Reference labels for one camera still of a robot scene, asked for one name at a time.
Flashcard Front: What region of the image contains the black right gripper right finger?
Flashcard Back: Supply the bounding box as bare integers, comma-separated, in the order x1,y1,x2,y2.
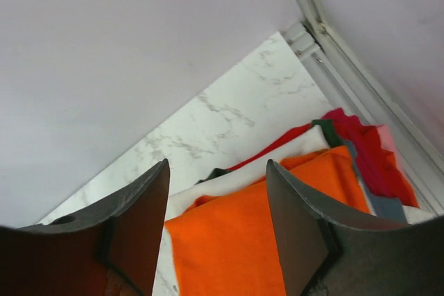
266,161,443,295

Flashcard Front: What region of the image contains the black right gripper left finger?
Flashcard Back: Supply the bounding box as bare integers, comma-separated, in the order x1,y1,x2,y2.
1,159,170,295

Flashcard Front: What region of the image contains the orange t shirt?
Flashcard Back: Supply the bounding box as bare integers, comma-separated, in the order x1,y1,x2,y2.
165,146,369,295

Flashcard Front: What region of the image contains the white folded t shirt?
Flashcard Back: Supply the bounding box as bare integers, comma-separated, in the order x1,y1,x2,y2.
152,124,444,296

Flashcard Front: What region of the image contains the red folded t shirt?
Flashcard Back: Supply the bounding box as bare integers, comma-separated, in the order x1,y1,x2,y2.
331,116,420,208

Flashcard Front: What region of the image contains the pink folded t shirt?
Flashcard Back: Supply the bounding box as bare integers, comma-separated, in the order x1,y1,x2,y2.
322,108,396,189

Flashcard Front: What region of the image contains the right aluminium side rail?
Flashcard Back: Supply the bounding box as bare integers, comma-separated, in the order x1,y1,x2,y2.
283,22,443,215

